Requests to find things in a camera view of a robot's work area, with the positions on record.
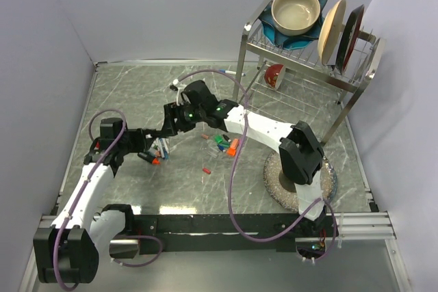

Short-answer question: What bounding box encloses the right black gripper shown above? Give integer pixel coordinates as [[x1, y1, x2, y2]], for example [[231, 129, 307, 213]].
[[159, 100, 205, 137]]

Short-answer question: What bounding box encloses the black orange highlighter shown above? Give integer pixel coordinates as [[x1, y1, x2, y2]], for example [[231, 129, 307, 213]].
[[138, 152, 160, 165]]

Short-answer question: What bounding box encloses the dark blue pen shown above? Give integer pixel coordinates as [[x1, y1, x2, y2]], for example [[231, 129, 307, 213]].
[[161, 140, 169, 160]]

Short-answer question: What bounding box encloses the green highlighter cap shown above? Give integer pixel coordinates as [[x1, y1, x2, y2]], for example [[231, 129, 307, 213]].
[[214, 135, 222, 144]]

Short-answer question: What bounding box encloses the orange highlighter cap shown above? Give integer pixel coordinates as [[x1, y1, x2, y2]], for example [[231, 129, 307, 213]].
[[226, 148, 237, 157]]

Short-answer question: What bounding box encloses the blue capped white marker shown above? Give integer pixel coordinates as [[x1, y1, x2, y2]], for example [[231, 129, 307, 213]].
[[219, 70, 246, 77]]

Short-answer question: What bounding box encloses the steel dish rack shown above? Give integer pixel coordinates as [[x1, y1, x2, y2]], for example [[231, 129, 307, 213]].
[[235, 0, 387, 145]]

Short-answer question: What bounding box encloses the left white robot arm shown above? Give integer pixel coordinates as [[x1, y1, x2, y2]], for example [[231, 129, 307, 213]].
[[33, 118, 164, 291]]

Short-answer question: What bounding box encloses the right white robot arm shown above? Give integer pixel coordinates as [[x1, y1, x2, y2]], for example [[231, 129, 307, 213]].
[[162, 79, 324, 236]]

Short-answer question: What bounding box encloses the black base bar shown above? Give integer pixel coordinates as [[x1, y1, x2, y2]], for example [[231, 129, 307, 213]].
[[112, 213, 339, 255]]

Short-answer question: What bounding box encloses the small red bowl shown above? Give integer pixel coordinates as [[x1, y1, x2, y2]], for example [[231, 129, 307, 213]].
[[264, 64, 285, 90]]

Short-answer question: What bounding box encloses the speckled grey plate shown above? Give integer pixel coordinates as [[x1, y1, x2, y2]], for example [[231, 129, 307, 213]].
[[263, 151, 337, 213]]

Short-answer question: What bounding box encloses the teal star shaped plate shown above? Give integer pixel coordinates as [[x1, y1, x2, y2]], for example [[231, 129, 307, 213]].
[[259, 0, 328, 50]]

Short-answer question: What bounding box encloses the beige ceramic bowl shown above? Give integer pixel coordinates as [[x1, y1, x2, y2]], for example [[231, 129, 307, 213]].
[[271, 0, 321, 36]]

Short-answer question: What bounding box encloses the beige plate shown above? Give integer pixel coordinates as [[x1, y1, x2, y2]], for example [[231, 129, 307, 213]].
[[318, 0, 347, 66]]

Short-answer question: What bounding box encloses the black plate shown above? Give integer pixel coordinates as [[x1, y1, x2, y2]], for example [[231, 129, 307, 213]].
[[335, 5, 365, 75]]

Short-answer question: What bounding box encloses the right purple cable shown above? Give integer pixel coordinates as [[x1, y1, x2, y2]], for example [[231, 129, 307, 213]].
[[176, 69, 338, 262]]

